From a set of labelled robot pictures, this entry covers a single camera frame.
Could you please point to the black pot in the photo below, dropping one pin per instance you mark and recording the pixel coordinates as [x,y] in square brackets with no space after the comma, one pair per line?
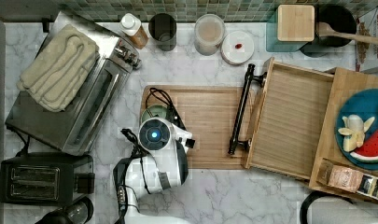
[339,19]

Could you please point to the stainless steel toaster oven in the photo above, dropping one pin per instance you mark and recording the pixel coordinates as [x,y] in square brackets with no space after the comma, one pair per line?
[73,130]

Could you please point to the wooden spoon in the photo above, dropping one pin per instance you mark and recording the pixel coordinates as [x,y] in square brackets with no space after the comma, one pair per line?
[323,29]

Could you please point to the black two-slot toaster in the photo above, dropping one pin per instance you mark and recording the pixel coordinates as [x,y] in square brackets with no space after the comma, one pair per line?
[50,179]

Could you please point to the box of tea bags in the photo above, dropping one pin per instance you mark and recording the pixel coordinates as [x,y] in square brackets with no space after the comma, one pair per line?
[347,179]

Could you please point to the dark grey cup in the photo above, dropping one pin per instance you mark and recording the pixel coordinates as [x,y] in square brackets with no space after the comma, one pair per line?
[162,28]

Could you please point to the white round lid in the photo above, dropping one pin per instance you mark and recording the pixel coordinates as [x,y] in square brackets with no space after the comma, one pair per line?
[237,47]

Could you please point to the brown sauce bottle white cap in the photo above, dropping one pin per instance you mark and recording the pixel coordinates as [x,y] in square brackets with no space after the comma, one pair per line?
[132,27]

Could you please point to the clear plastic jar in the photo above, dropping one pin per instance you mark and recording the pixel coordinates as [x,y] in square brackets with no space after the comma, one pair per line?
[209,32]

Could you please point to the glass container with bamboo lid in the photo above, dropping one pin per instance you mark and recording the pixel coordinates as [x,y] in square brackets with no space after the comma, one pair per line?
[290,28]

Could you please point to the watermelon slice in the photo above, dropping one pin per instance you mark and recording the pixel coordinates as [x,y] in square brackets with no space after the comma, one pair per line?
[368,152]

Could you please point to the wooden cutting board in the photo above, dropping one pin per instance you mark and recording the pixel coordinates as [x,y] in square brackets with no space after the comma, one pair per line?
[209,113]

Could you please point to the beige folded towel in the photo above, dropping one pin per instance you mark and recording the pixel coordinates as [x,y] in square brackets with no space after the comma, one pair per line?
[54,78]

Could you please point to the light wooden board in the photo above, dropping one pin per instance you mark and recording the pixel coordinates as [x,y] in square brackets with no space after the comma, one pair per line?
[345,84]

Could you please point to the peeled banana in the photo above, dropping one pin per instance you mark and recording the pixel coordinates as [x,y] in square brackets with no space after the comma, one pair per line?
[353,131]

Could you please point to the wooden tray with black handle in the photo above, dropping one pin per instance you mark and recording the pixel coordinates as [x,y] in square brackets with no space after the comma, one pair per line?
[286,120]

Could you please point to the green ceramic cup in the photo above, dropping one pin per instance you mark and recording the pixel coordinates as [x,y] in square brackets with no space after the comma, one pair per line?
[154,111]

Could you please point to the blue plate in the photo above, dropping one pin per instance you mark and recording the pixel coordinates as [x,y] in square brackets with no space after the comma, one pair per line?
[365,105]

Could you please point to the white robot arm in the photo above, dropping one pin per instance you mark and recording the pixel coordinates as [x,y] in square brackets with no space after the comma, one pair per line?
[158,162]

